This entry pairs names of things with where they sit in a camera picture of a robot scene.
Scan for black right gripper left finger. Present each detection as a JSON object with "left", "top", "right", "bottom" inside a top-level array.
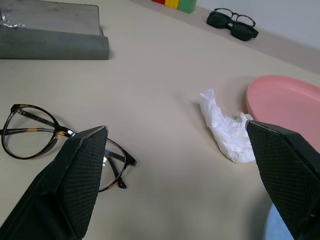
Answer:
[{"left": 0, "top": 125, "right": 109, "bottom": 240}]

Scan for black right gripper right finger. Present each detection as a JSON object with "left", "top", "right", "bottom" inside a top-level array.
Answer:
[{"left": 245, "top": 119, "right": 320, "bottom": 240}]

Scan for light blue plate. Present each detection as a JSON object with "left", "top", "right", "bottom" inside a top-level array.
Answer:
[{"left": 263, "top": 202, "right": 296, "bottom": 240}]

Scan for tortoiseshell round eyeglasses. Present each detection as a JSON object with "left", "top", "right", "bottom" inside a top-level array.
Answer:
[{"left": 0, "top": 103, "right": 138, "bottom": 193}]

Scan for crumpled white tissue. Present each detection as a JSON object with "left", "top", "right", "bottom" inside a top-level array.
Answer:
[{"left": 199, "top": 88, "right": 257, "bottom": 164}]

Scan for pink plate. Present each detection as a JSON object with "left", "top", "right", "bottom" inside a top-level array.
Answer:
[{"left": 245, "top": 74, "right": 320, "bottom": 153}]

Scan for grey tray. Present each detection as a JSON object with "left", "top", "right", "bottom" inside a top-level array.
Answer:
[{"left": 0, "top": 0, "right": 111, "bottom": 61}]

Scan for black sunglasses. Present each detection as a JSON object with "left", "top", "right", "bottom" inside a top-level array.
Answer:
[{"left": 206, "top": 10, "right": 260, "bottom": 42}]

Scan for green block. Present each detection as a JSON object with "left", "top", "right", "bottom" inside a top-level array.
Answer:
[{"left": 177, "top": 0, "right": 197, "bottom": 14}]

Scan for yellow block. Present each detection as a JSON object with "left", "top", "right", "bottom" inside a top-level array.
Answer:
[{"left": 164, "top": 0, "right": 180, "bottom": 10}]

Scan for tortoiseshell glasses with thin frame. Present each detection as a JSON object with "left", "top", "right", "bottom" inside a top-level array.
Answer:
[{"left": 214, "top": 7, "right": 257, "bottom": 28}]

